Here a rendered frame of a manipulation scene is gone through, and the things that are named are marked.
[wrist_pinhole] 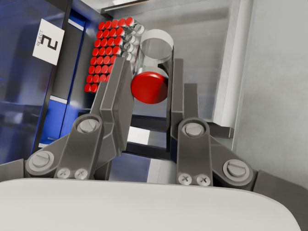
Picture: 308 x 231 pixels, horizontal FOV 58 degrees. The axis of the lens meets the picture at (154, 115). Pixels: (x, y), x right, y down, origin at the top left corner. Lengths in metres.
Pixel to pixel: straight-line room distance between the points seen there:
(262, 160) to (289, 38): 0.59
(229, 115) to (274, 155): 0.89
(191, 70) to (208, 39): 0.07
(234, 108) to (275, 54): 1.01
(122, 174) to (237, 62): 0.33
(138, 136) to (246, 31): 0.29
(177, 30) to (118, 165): 0.32
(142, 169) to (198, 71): 0.23
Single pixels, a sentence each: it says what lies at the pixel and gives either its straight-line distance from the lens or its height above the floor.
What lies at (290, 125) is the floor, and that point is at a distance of 1.39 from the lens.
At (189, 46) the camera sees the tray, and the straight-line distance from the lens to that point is 0.59.
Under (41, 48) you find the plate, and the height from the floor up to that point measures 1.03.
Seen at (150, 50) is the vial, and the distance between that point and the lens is 0.16.
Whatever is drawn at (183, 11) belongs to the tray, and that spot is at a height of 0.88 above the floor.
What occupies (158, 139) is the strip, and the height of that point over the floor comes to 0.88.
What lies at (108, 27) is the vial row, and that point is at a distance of 0.70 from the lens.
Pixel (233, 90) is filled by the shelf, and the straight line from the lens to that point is 0.52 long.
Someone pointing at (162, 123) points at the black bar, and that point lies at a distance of 0.55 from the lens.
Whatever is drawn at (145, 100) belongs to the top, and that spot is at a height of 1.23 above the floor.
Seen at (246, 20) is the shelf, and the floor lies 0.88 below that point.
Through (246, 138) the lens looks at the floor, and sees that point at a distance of 1.42.
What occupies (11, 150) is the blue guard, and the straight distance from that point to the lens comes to 0.65.
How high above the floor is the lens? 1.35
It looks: 53 degrees down
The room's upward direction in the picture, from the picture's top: 70 degrees counter-clockwise
